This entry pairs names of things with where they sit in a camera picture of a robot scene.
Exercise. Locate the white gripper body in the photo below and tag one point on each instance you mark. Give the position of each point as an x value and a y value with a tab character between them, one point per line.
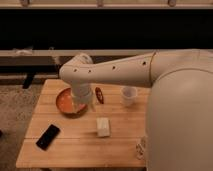
81	94

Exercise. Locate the white sponge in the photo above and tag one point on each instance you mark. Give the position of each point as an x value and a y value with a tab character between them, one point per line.
103	127

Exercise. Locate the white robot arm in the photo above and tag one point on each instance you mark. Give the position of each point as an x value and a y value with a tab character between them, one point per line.
179	113

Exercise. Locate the orange bowl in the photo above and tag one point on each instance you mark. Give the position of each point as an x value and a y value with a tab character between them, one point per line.
64	103

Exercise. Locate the clear plastic cup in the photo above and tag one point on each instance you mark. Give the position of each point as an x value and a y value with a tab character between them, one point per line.
128	95

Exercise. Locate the wooden table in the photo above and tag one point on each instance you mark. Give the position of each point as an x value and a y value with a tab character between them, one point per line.
77	145

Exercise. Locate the black smartphone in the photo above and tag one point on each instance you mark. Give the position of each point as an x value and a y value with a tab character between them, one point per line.
47	137

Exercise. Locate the black bracket on wall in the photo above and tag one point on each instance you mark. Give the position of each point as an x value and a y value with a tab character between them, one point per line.
28	80

